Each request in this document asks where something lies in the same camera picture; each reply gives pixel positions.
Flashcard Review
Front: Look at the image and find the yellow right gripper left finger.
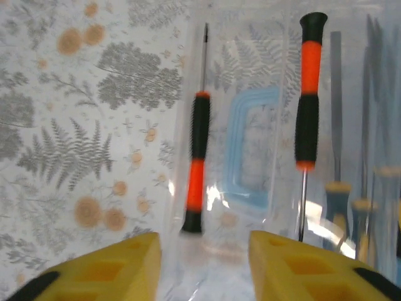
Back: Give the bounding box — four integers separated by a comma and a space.
6, 232, 162, 301

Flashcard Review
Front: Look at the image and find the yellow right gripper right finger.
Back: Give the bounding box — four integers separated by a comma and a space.
250, 230, 397, 301

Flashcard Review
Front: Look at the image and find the orange black precision screwdriver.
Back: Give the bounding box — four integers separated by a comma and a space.
293, 11, 330, 244
180, 22, 212, 235

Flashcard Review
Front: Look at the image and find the clear tool box lid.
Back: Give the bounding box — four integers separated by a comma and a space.
169, 0, 401, 301

